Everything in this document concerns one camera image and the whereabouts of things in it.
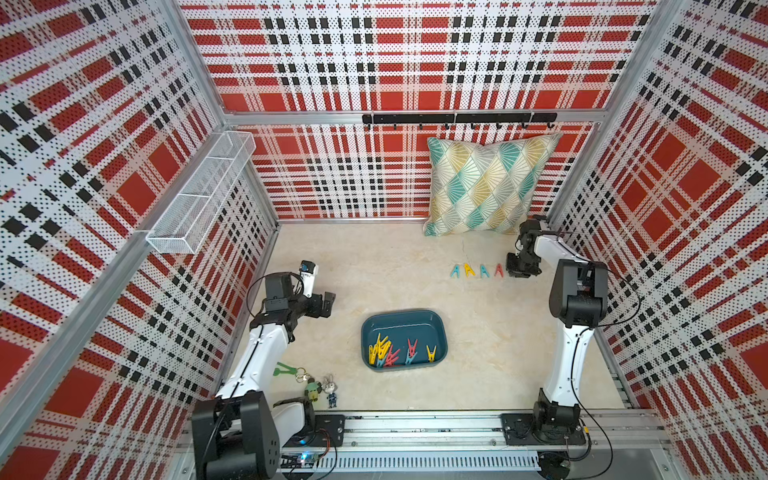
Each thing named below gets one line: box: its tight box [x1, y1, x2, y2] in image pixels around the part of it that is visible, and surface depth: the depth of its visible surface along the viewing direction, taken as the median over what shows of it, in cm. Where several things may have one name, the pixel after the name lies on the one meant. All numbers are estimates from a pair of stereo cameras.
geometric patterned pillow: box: [423, 133, 562, 236], surface depth 95 cm
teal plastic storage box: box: [361, 309, 449, 371], surface depth 90 cm
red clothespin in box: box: [384, 345, 400, 367], surface depth 86 cm
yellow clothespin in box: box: [368, 333, 392, 365], surface depth 87 cm
